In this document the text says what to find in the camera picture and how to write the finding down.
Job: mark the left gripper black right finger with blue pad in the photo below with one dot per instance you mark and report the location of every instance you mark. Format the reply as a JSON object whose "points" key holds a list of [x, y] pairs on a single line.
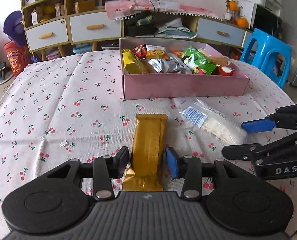
{"points": [[188, 168]]}

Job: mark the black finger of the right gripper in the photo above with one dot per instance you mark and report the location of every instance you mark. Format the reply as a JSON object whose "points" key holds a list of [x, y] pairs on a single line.
{"points": [[242, 152]]}

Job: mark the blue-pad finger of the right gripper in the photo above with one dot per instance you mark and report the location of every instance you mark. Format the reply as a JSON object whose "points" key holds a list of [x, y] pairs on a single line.
{"points": [[257, 126]]}

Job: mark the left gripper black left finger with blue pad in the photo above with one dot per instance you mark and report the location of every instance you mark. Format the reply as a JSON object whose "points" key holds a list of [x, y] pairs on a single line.
{"points": [[105, 169]]}

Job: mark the gold foil snack bar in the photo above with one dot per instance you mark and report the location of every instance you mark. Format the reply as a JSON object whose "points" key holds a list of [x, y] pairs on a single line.
{"points": [[146, 170]]}

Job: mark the clear cracker packet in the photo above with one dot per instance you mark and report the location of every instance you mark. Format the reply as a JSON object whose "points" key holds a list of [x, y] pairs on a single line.
{"points": [[219, 60]]}

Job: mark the orange lotus biscuit packet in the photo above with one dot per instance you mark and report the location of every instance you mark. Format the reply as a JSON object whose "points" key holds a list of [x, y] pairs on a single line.
{"points": [[156, 52]]}

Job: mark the white red-label snack packet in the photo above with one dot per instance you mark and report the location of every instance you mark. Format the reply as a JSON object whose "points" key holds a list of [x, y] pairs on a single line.
{"points": [[204, 53]]}

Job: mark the silver blue snack packet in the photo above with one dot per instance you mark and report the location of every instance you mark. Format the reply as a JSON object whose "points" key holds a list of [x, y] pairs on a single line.
{"points": [[159, 65]]}

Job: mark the clear white wafer packet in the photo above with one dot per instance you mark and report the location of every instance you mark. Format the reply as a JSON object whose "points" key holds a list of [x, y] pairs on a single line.
{"points": [[196, 113]]}

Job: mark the red white snack packet right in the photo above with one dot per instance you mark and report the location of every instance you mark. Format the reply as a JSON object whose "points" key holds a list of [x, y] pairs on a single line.
{"points": [[225, 70]]}

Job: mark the blue plastic stool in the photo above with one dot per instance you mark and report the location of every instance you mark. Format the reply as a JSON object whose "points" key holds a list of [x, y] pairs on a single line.
{"points": [[262, 51]]}

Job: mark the green snack packet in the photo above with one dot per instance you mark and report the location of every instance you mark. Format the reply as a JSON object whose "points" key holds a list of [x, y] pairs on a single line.
{"points": [[197, 62]]}

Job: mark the pink cardboard snack box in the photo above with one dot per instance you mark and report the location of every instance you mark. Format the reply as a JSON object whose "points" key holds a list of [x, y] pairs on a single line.
{"points": [[152, 86]]}

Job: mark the black microwave oven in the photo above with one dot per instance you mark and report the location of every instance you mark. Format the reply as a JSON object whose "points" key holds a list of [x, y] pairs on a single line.
{"points": [[265, 20]]}

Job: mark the orange fruit lower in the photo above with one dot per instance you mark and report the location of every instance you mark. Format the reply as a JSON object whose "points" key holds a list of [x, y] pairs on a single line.
{"points": [[242, 23]]}

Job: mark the orange fruit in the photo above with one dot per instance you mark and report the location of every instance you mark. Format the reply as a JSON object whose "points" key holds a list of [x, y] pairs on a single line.
{"points": [[242, 23], [232, 5]]}

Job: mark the white grey cookie packet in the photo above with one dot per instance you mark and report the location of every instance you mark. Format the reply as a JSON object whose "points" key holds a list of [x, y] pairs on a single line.
{"points": [[176, 65]]}

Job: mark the yellow snack packet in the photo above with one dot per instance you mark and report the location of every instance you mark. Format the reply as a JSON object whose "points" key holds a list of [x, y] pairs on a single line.
{"points": [[132, 63]]}

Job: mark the orange snack packet in box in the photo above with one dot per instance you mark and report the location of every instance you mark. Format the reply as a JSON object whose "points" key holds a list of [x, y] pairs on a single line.
{"points": [[178, 53]]}

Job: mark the red snack packet left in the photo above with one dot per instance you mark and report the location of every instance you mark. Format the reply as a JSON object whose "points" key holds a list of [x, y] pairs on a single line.
{"points": [[140, 51]]}

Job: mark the orange fruit upper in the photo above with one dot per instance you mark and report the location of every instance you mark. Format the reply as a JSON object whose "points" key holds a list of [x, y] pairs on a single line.
{"points": [[232, 5]]}

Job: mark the red printed bag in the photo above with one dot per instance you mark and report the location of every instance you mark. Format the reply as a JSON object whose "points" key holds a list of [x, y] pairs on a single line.
{"points": [[18, 57]]}

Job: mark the black box in cabinet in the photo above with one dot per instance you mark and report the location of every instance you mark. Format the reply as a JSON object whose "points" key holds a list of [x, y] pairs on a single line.
{"points": [[139, 25]]}

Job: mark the wooden TV cabinet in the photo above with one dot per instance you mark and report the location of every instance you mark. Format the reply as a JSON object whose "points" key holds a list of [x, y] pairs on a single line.
{"points": [[55, 23]]}

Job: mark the pink cloth on cabinet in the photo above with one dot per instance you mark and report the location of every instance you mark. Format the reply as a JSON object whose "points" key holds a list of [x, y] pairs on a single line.
{"points": [[126, 9]]}

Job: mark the purple hat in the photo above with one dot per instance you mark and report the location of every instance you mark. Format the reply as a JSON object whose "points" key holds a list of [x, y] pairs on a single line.
{"points": [[13, 27]]}

